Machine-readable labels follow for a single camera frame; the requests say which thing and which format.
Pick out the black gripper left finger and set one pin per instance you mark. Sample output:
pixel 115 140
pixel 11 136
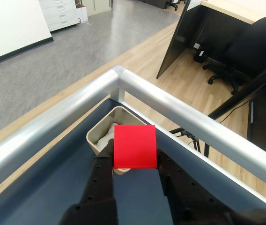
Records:
pixel 98 187

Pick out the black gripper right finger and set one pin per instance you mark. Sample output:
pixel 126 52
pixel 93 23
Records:
pixel 186 199

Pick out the red cube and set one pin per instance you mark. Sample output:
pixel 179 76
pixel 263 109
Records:
pixel 135 147

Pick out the beige rounded box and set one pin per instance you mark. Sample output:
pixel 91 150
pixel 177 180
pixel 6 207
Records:
pixel 95 134

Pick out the white open cardboard box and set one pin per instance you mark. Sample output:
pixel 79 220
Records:
pixel 81 14

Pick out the dark blue-grey table mat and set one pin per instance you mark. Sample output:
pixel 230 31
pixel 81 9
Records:
pixel 53 187

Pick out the white crumpled paper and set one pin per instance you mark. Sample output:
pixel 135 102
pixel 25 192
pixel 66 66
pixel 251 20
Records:
pixel 105 139

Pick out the black tripod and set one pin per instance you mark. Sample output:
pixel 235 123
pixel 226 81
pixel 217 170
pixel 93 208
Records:
pixel 240 93

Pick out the black waste bin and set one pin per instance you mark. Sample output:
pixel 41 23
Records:
pixel 199 57

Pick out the black desk with wood top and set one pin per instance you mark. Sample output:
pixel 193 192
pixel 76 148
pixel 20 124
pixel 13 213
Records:
pixel 177 47

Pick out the white drawer cabinet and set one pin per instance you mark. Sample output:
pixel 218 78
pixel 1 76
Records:
pixel 58 16

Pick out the beige metal cabinet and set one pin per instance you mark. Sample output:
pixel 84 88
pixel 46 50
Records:
pixel 100 7

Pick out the silver metal rail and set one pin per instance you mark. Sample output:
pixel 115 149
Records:
pixel 53 117

